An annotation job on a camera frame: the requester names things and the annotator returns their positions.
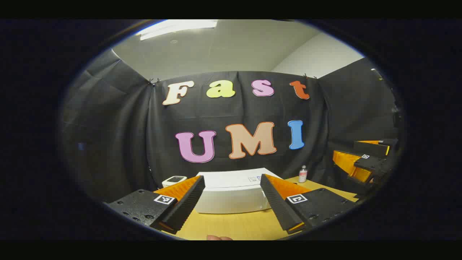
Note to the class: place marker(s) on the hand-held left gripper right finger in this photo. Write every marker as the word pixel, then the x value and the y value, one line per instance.
pixel 278 206

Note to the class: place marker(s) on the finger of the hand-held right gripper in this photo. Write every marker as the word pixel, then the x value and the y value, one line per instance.
pixel 371 164
pixel 370 148

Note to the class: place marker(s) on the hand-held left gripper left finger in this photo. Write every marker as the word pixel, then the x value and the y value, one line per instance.
pixel 187 206

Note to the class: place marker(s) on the white microwave oven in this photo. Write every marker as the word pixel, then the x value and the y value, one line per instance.
pixel 231 198

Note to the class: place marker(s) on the white toaster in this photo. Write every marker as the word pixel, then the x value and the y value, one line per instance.
pixel 174 180

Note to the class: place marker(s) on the small bottle with red label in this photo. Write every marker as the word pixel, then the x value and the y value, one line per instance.
pixel 303 175

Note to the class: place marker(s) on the black cloth clip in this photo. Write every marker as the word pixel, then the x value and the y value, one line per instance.
pixel 309 76
pixel 154 81

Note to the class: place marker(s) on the black backdrop cloth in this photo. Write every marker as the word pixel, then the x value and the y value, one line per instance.
pixel 126 126

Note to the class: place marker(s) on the ceiling light panel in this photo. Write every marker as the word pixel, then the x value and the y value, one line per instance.
pixel 173 27

